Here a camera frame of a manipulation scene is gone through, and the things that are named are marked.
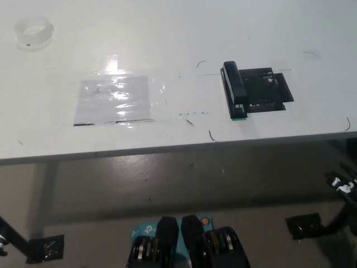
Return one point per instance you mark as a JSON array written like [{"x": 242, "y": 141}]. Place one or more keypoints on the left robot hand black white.
[{"x": 2, "y": 245}]

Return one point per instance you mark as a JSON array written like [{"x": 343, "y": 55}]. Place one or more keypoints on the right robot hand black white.
[{"x": 344, "y": 189}]

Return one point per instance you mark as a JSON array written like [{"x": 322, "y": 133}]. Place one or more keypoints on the black stapler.
[{"x": 235, "y": 88}]

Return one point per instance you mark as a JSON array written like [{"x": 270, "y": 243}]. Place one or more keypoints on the black tape mark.
[{"x": 265, "y": 89}]

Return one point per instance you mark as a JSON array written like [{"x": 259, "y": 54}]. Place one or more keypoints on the black floor tape patch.
[
  {"x": 46, "y": 248},
  {"x": 304, "y": 226}
]

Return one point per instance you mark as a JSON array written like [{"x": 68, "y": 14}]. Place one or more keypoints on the grey table leg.
[{"x": 46, "y": 195}]

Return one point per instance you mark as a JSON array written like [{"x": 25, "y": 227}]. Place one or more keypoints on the green tape strip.
[{"x": 240, "y": 119}]

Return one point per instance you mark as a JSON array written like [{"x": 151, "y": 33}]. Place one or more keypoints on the teal router box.
[{"x": 145, "y": 230}]

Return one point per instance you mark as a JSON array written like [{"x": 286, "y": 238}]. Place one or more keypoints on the white paper sheet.
[{"x": 111, "y": 100}]

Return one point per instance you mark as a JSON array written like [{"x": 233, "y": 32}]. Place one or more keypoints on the clear plastic film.
[{"x": 170, "y": 95}]

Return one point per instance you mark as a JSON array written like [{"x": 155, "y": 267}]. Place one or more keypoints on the clear tape roll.
[{"x": 33, "y": 32}]

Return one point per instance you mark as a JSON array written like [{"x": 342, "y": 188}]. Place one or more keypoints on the black frame leg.
[
  {"x": 337, "y": 220},
  {"x": 14, "y": 236}
]

